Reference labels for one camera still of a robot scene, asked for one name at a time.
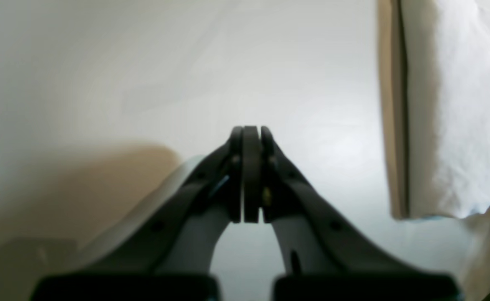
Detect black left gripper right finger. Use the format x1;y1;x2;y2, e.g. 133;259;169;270
244;126;464;301

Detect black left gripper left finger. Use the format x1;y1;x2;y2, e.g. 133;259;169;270
31;126;243;301

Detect white T-shirt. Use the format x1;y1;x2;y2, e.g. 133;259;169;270
400;0;490;219

